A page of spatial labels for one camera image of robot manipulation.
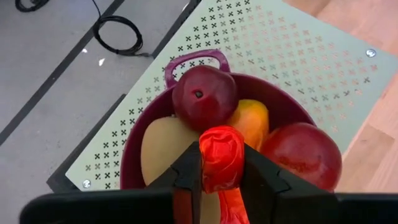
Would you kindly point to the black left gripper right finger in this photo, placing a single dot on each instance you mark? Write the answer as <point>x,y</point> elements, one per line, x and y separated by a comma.
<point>280,196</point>

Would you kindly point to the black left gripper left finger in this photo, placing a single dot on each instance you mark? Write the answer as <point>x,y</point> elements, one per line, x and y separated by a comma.
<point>186,180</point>

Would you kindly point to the brown kiwi fruit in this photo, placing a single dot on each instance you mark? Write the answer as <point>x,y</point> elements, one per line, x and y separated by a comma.
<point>161,146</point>

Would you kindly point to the small red pepper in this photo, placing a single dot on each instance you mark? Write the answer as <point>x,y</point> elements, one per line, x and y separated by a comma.
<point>222,155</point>

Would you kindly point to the purple plastic colander bowl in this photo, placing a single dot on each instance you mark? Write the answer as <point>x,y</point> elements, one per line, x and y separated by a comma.
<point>133,155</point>

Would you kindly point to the dark red apple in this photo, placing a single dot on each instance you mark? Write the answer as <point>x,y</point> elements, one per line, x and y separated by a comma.
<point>214,105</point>

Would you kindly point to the red orange mango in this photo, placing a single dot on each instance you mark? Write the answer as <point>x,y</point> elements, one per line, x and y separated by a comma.
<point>252,121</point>

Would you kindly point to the mint green perforated riser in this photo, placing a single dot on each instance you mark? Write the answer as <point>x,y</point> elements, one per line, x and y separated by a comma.
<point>280,46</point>

